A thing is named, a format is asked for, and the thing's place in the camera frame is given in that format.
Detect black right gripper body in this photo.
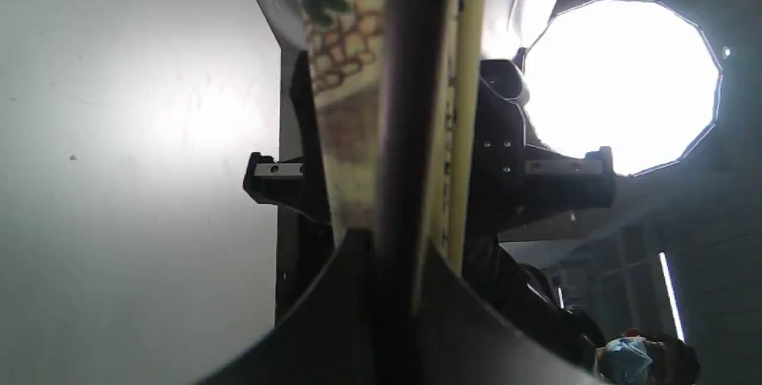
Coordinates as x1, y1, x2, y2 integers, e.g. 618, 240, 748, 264
242, 52, 616, 368

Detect round studio softbox light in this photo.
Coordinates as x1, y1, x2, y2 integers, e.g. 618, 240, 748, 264
525, 0, 722, 174

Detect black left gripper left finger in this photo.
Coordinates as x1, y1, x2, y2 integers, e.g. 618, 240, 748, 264
202, 229, 376, 384

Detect person with blue mask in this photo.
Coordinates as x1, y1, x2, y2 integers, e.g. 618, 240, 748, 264
594, 329, 702, 384

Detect folding paper fan maroon ribs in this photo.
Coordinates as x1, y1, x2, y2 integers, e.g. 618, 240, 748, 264
299, 0, 485, 317

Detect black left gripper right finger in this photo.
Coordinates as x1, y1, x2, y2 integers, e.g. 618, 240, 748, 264
416, 248, 601, 384

